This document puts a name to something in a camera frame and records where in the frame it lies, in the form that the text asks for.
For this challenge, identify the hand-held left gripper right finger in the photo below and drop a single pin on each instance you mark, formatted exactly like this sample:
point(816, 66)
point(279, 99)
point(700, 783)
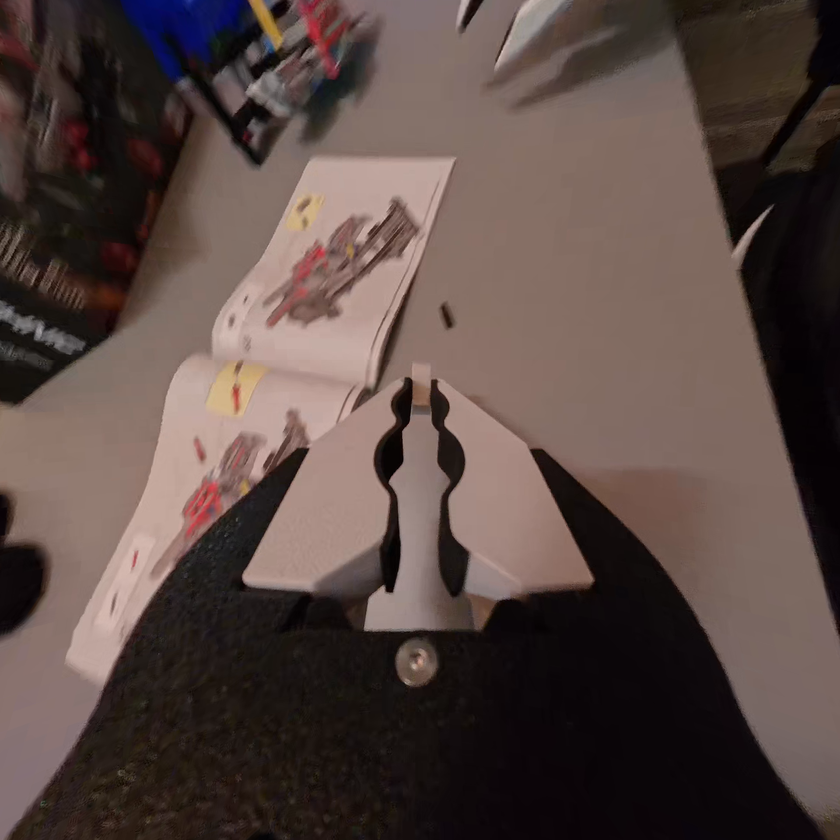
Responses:
point(512, 518)

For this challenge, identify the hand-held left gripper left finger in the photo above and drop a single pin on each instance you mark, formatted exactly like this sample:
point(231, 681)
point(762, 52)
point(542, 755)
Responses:
point(328, 512)

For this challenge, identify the building instruction booklet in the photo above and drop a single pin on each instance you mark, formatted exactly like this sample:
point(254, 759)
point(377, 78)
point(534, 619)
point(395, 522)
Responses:
point(341, 262)

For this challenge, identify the black round-base floor stand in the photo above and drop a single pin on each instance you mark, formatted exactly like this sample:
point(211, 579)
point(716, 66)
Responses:
point(797, 121)

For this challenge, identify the brick-built toy vehicle chassis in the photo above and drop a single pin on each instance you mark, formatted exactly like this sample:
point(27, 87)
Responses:
point(282, 79)

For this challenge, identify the black printed toy box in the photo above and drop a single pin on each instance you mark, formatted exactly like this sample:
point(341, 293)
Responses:
point(65, 197)

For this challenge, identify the small black brick pin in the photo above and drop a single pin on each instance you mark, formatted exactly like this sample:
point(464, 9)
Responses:
point(447, 315)

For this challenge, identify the black rounded object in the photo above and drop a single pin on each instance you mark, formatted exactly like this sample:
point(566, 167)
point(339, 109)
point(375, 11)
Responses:
point(19, 577)

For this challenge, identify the blue plastic storage bin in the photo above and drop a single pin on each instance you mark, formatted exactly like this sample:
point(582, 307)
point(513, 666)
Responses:
point(170, 26)

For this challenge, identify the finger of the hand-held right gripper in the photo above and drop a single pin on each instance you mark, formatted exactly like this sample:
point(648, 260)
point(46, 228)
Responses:
point(531, 29)
point(469, 12)

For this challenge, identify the grey desk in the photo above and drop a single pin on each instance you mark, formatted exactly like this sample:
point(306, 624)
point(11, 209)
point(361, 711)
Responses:
point(590, 328)

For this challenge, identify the small light grey brick piece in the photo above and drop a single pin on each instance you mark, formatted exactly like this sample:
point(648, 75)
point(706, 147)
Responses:
point(421, 394)

